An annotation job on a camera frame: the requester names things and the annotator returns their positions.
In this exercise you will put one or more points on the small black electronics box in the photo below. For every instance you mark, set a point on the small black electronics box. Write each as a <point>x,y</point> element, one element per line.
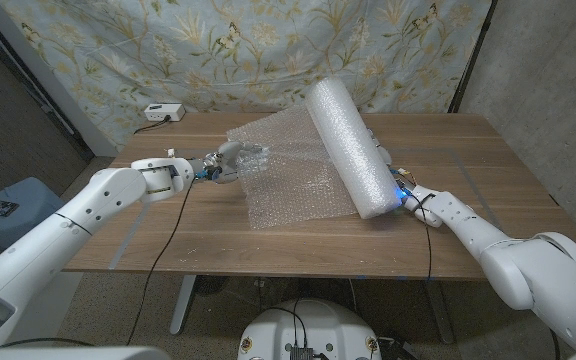
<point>301,352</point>

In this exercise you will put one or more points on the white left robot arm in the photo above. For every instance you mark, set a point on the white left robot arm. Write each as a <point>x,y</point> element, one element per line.
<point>68,230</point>

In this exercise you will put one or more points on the floral light blue backdrop cloth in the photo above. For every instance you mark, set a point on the floral light blue backdrop cloth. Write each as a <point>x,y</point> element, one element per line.
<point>168,60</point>

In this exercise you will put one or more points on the blue plastic storage bin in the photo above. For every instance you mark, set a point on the blue plastic storage bin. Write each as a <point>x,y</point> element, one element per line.
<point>38,200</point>

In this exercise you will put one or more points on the white power strip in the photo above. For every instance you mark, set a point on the white power strip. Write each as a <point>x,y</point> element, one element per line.
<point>163,112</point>

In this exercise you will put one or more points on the flat black patterned device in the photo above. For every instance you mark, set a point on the flat black patterned device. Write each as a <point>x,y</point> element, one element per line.
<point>0,207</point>

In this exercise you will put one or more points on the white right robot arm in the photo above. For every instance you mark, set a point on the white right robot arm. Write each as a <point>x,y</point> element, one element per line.
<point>533,270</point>

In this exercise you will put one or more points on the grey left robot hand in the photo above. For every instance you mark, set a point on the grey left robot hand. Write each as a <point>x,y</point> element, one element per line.
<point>223,165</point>

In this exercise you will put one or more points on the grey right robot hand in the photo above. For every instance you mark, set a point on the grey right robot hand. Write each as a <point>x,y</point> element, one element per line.
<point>402,182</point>

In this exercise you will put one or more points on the black backdrop stand pole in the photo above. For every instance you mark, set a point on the black backdrop stand pole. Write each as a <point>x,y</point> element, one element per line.
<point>470,60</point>

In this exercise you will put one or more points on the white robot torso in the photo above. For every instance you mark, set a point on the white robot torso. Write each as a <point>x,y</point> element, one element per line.
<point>318,325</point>

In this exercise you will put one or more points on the clear bubble wrap roll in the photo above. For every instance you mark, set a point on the clear bubble wrap roll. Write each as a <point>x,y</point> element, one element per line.
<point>353,150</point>

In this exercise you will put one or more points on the white table leg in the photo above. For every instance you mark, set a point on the white table leg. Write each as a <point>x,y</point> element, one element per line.
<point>440,315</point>
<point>183,305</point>

